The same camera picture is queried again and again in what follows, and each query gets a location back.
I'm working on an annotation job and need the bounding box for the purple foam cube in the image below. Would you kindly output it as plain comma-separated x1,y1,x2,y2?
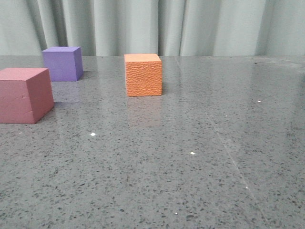
42,46,84,82

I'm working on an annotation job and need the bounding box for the orange textured foam cube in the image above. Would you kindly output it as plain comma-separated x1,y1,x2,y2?
124,53,163,97

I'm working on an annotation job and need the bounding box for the pale green pleated curtain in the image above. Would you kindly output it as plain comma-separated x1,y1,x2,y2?
0,0,305,56

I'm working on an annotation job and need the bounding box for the pink foam cube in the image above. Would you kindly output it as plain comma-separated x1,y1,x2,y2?
0,68,54,124

